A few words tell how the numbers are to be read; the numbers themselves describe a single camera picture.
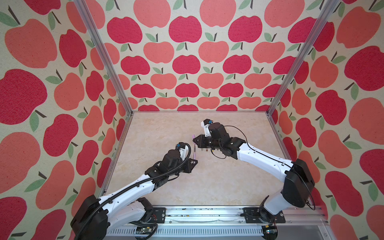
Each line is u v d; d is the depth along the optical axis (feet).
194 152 2.57
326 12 2.32
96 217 1.31
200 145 2.30
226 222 2.40
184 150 2.32
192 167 2.41
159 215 2.46
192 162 2.51
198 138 2.51
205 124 2.40
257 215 2.21
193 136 2.63
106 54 2.90
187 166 2.26
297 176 1.49
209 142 2.25
